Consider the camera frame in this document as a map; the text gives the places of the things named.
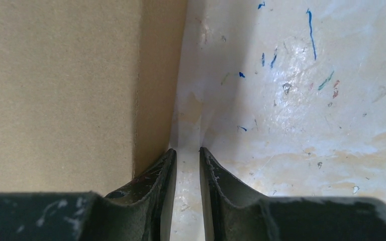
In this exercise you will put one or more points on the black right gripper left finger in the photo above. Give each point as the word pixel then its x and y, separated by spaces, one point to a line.
pixel 139 210

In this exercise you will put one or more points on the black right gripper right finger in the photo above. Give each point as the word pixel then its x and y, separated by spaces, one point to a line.
pixel 234 211

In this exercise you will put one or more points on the brown cardboard box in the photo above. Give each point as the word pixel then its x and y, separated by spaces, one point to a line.
pixel 87 91

